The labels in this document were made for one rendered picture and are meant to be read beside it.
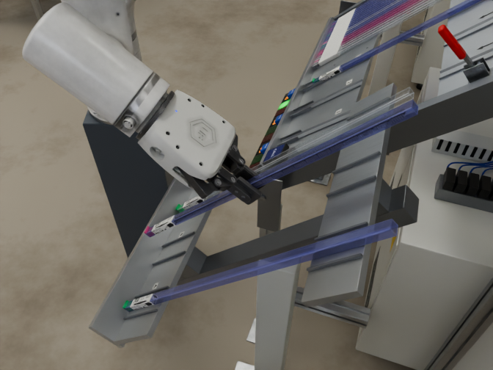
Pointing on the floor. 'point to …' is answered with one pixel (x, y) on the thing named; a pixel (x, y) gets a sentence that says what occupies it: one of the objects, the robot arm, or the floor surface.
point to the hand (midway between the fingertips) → (246, 185)
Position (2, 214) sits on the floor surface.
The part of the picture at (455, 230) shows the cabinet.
